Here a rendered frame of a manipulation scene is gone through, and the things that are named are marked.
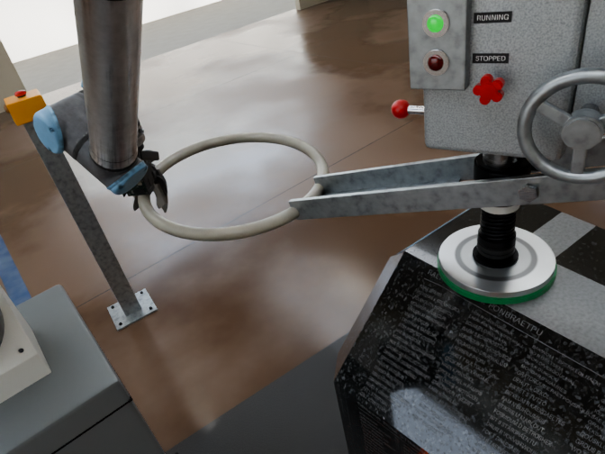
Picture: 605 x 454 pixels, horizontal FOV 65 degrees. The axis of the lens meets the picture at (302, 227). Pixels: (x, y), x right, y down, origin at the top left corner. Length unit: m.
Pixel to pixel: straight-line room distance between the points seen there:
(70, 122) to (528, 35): 0.83
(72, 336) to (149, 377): 1.08
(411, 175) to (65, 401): 0.78
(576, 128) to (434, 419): 0.59
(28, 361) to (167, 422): 1.03
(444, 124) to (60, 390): 0.79
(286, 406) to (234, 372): 0.29
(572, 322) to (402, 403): 0.35
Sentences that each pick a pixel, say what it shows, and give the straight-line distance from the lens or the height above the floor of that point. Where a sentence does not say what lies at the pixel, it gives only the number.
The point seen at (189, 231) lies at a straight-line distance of 1.07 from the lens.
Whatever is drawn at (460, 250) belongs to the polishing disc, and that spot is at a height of 0.85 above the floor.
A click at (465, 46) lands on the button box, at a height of 1.29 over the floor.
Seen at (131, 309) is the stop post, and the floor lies 0.03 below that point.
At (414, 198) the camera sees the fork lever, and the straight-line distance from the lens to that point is 0.90.
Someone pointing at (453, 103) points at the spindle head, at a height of 1.21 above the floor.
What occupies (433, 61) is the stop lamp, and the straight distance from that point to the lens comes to 0.70.
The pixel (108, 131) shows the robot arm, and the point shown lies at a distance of 0.89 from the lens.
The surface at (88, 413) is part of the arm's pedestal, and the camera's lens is 0.96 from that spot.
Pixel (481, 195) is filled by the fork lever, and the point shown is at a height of 1.03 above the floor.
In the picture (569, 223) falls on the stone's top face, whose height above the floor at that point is 0.83.
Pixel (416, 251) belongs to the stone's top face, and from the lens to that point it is 1.05.
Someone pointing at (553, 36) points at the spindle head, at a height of 1.30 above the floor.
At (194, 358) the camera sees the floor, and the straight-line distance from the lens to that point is 2.11.
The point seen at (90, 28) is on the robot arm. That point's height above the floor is 1.40.
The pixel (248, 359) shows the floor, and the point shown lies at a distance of 2.01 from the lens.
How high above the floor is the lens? 1.48
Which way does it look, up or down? 34 degrees down
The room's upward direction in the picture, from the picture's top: 12 degrees counter-clockwise
